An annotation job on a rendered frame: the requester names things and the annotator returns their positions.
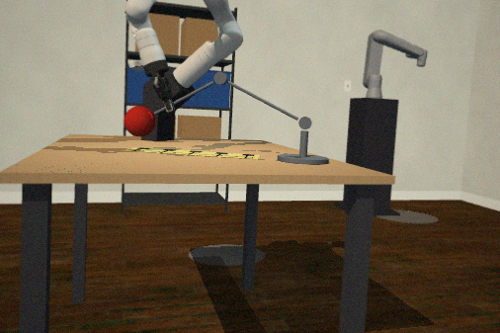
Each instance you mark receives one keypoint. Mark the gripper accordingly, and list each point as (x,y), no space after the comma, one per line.
(156,69)

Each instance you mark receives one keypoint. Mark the pale wooden table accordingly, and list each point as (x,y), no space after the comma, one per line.
(97,164)

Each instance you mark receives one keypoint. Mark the large cardboard box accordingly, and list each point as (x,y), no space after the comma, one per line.
(197,33)
(166,31)

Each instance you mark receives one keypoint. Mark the black shelf unit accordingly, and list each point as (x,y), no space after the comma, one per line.
(175,199)

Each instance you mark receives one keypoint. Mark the grey round floor disc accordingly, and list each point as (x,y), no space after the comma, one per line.
(218,256)
(414,217)

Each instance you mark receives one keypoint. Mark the pale yellow strip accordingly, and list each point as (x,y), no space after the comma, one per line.
(234,156)

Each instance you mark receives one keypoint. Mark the blue box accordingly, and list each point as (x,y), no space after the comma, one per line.
(134,86)

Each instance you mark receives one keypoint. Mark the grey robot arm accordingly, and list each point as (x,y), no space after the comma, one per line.
(373,74)

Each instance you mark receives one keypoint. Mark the white wall socket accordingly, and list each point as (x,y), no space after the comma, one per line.
(347,85)

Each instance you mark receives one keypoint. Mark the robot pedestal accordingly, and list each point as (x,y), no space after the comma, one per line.
(166,125)

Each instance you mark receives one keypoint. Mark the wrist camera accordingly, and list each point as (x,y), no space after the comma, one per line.
(134,63)

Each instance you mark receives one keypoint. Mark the black stand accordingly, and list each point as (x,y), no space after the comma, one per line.
(371,133)

